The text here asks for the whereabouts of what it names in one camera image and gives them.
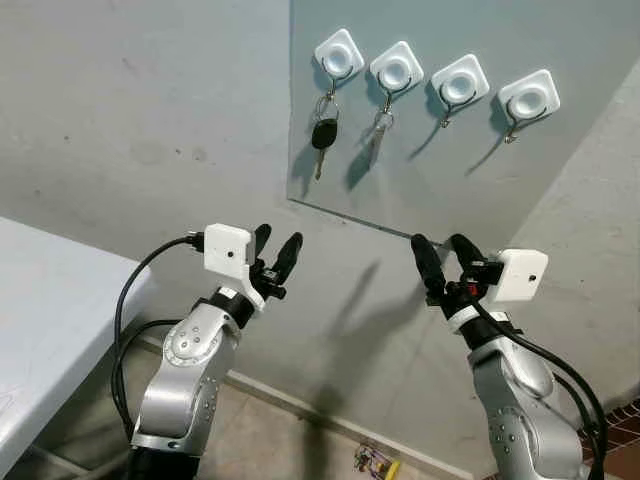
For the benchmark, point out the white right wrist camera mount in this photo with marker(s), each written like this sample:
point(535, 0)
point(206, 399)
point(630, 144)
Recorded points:
point(520, 275)

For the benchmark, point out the white square wall hook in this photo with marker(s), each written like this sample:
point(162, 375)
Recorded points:
point(338, 55)
point(396, 68)
point(527, 97)
point(459, 82)

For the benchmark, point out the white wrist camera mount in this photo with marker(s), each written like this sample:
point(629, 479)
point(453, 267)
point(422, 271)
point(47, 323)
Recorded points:
point(228, 248)
point(520, 275)

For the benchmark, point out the translucent wall panel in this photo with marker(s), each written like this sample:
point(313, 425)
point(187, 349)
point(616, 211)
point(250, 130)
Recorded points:
point(580, 30)

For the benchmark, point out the white table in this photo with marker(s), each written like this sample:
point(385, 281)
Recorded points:
point(50, 320)

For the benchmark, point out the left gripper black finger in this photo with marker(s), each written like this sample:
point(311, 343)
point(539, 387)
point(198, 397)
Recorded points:
point(290, 255)
point(262, 240)

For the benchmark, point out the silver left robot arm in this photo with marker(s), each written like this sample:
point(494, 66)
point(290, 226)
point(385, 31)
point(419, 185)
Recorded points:
point(190, 350)

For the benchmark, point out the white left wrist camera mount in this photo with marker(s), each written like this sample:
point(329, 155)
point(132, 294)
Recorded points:
point(228, 248)

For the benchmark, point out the black-headed car key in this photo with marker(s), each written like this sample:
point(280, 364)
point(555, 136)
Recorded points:
point(324, 133)

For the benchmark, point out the small yellow colourful toy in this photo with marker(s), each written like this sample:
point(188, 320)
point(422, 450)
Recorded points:
point(385, 467)

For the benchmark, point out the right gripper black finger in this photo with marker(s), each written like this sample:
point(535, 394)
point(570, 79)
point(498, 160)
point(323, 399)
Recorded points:
point(430, 265)
point(464, 250)

